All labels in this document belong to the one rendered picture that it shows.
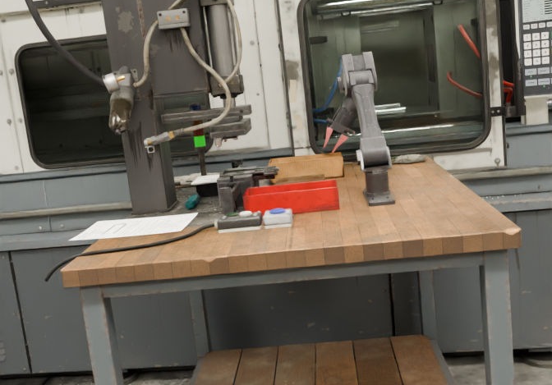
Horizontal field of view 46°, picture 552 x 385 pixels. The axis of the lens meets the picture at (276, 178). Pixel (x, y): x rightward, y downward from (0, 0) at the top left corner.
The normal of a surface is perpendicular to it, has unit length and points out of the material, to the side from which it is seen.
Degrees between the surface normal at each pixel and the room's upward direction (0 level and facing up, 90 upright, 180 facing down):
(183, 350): 90
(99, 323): 90
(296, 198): 90
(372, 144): 48
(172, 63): 90
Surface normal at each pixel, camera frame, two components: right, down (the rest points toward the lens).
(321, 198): -0.06, 0.17
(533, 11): -0.30, 0.31
